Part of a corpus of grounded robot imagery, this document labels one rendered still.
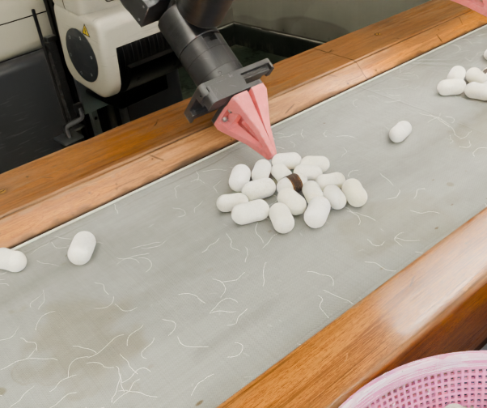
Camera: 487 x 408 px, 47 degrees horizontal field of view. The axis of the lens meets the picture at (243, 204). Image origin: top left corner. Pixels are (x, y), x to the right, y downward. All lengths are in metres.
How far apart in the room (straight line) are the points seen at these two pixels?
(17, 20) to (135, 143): 0.68
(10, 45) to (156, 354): 0.96
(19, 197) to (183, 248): 0.19
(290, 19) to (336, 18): 0.29
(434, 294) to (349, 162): 0.24
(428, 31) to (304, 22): 1.97
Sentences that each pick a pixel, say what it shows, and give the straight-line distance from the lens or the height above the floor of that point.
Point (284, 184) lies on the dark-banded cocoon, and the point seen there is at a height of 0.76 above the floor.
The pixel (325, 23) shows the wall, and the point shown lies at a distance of 2.84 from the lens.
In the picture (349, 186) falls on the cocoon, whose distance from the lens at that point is 0.58.
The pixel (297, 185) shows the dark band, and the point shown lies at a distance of 0.59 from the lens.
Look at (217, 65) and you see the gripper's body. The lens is 0.65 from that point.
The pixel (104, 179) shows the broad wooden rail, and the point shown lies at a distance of 0.64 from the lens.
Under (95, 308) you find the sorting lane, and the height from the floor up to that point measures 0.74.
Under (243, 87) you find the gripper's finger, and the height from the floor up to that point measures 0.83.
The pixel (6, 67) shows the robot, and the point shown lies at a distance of 1.33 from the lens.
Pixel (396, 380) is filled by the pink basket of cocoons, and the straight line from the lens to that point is 0.40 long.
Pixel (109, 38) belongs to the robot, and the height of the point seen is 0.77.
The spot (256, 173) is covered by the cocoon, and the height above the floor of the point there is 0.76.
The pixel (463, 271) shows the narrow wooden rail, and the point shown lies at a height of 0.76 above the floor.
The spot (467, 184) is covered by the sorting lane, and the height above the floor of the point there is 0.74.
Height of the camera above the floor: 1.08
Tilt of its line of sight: 35 degrees down
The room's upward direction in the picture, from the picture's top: 6 degrees counter-clockwise
